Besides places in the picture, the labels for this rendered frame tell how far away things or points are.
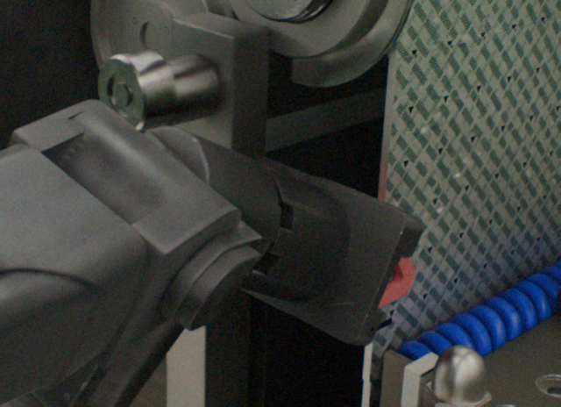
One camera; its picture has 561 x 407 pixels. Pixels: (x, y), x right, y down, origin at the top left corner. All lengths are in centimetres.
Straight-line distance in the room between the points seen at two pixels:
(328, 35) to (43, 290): 27
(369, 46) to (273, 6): 5
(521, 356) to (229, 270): 29
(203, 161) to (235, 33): 14
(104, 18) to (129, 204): 35
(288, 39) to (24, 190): 26
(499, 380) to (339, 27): 21
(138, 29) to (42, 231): 36
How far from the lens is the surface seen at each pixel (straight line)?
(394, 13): 53
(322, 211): 50
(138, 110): 54
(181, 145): 45
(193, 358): 64
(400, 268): 58
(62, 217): 34
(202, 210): 37
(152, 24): 67
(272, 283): 49
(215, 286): 37
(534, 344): 65
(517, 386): 61
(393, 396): 61
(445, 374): 54
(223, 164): 44
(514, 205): 68
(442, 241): 62
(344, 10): 54
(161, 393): 82
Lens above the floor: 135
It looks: 23 degrees down
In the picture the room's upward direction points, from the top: 2 degrees clockwise
